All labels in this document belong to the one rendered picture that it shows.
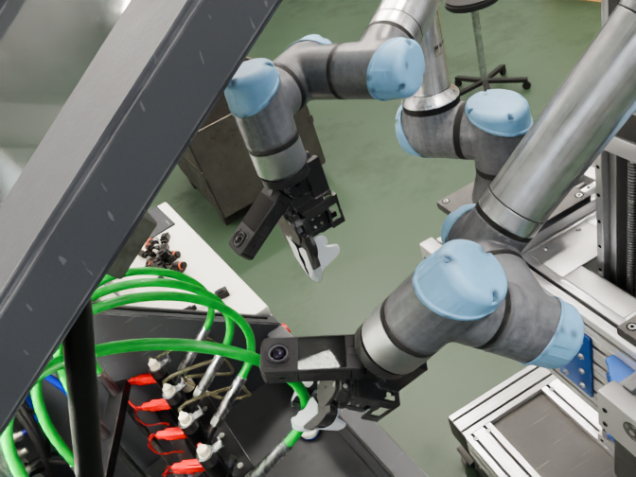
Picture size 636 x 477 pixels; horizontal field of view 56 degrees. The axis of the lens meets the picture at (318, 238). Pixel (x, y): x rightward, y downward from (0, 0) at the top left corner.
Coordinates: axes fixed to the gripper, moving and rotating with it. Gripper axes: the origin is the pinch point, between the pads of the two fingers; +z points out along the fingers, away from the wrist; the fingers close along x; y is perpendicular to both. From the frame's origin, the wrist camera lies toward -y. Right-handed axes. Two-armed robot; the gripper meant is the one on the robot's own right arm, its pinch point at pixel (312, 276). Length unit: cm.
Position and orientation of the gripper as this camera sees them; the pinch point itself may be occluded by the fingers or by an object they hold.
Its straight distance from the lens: 96.6
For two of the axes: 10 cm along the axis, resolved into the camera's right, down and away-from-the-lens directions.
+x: -5.2, -3.8, 7.6
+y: 8.0, -5.2, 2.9
